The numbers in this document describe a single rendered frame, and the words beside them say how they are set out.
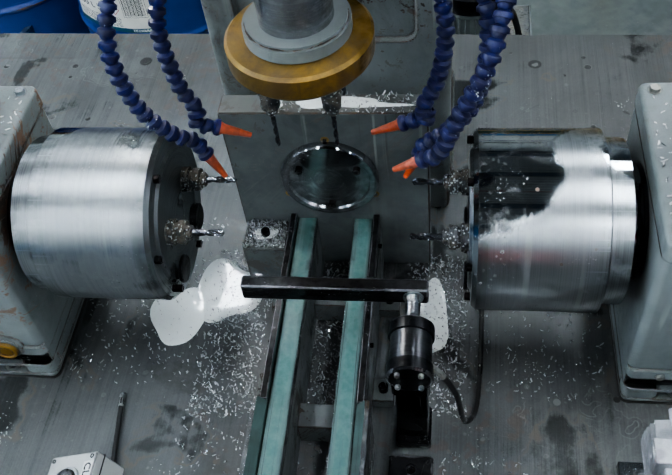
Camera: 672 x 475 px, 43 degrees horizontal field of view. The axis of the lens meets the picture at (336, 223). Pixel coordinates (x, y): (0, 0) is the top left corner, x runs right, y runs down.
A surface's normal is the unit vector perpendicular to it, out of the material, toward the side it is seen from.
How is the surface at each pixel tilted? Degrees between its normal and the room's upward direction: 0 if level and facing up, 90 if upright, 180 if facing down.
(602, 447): 0
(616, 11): 0
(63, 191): 28
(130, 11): 90
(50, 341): 90
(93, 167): 9
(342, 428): 0
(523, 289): 84
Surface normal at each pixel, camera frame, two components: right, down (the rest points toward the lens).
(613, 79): -0.09, -0.64
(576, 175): -0.11, -0.45
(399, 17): -0.10, 0.77
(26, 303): 0.99, 0.02
